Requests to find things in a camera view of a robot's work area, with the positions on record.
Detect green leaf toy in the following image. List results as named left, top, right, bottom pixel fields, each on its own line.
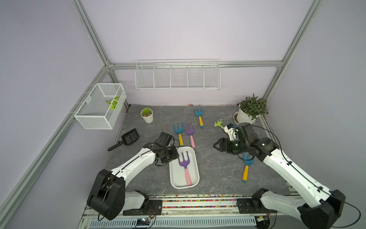
left=106, top=96, right=120, bottom=110

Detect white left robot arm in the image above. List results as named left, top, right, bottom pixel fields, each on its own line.
left=87, top=132, right=179, bottom=220

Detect purple rake pink handle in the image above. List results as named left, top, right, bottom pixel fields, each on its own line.
left=178, top=152, right=192, bottom=186
left=184, top=123, right=196, bottom=149

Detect green rake wooden handle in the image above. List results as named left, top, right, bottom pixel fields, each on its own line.
left=214, top=119, right=225, bottom=129

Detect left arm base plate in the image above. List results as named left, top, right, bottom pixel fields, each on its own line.
left=123, top=199, right=163, bottom=216

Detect black slotted scoop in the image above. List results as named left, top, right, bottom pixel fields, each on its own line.
left=108, top=128, right=139, bottom=151

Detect teal rake yellow handle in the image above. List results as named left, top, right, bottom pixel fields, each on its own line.
left=242, top=153, right=254, bottom=182
left=173, top=122, right=184, bottom=146
left=193, top=107, right=204, bottom=128

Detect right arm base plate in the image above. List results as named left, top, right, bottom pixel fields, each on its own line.
left=236, top=198, right=277, bottom=215

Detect white wire wall shelf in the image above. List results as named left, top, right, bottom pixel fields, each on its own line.
left=134, top=59, right=221, bottom=90

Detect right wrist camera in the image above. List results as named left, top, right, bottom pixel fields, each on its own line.
left=224, top=124, right=237, bottom=141

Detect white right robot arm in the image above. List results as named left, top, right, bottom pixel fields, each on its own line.
left=213, top=123, right=346, bottom=229

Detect small white potted plant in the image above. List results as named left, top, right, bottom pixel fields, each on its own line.
left=140, top=107, right=153, bottom=124

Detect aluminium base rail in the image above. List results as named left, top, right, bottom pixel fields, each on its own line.
left=78, top=194, right=306, bottom=229

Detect large white potted plant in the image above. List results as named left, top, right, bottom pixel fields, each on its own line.
left=236, top=94, right=269, bottom=125

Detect white storage tray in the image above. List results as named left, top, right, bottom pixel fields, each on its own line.
left=169, top=146, right=200, bottom=189

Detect white wire side basket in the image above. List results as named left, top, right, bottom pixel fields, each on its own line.
left=74, top=83, right=126, bottom=130

